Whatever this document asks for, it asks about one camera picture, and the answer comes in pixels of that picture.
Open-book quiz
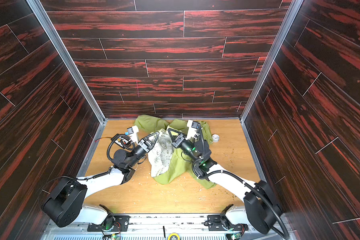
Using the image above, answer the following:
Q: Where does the green Snoopy zip jacket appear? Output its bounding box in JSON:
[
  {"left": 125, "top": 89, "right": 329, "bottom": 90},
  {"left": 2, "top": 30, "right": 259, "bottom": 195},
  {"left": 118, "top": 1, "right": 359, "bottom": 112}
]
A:
[{"left": 135, "top": 115, "right": 216, "bottom": 189}]

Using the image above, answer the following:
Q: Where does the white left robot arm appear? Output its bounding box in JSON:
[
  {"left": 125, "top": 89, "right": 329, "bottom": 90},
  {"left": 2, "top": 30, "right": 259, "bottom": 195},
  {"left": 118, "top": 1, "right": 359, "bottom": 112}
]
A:
[{"left": 40, "top": 132, "right": 160, "bottom": 232}]

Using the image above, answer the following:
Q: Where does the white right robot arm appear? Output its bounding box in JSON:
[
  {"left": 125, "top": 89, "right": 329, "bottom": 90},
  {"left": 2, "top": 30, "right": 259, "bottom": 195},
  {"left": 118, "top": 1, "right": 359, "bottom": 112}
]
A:
[{"left": 168, "top": 128, "right": 290, "bottom": 240}]

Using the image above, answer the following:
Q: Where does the white sticker tape roll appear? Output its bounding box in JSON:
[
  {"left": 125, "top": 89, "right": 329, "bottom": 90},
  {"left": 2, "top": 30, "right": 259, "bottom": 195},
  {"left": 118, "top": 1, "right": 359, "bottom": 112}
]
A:
[{"left": 212, "top": 134, "right": 220, "bottom": 143}]

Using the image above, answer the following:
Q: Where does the yellow tape measure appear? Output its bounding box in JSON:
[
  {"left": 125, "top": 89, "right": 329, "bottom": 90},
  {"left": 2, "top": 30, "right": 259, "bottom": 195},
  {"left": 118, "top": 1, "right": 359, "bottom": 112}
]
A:
[{"left": 167, "top": 233, "right": 181, "bottom": 240}]

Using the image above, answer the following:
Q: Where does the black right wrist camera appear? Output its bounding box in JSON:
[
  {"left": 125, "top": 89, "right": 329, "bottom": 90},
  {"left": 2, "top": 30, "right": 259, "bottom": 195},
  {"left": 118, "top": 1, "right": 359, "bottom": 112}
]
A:
[{"left": 186, "top": 120, "right": 201, "bottom": 140}]

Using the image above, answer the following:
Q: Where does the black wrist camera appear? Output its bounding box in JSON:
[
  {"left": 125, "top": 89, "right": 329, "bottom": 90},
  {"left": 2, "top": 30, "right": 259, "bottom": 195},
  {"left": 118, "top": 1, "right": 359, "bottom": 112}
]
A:
[
  {"left": 186, "top": 120, "right": 201, "bottom": 140},
  {"left": 126, "top": 126, "right": 139, "bottom": 144}
]

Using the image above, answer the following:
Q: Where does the black battery pack with wires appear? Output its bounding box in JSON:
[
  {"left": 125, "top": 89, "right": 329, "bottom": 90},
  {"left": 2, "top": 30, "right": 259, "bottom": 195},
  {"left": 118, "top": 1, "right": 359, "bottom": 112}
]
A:
[{"left": 95, "top": 134, "right": 136, "bottom": 151}]

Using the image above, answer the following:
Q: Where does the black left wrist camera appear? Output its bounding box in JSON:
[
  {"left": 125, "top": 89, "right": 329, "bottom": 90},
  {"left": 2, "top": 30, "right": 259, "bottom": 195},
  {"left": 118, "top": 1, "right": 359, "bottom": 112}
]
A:
[{"left": 126, "top": 126, "right": 139, "bottom": 144}]

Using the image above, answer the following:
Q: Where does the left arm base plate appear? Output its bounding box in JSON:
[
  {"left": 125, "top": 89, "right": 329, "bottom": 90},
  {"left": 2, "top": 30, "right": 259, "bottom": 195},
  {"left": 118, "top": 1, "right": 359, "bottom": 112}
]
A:
[{"left": 87, "top": 215, "right": 131, "bottom": 232}]

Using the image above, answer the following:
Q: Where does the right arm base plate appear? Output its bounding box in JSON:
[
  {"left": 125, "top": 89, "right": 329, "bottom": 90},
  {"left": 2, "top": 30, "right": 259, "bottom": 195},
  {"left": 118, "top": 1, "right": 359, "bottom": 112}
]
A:
[{"left": 204, "top": 215, "right": 249, "bottom": 232}]

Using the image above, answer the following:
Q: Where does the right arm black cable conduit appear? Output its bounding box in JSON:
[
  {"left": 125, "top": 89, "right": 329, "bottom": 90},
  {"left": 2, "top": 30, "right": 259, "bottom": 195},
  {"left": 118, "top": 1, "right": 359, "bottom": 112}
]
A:
[{"left": 191, "top": 121, "right": 290, "bottom": 240}]

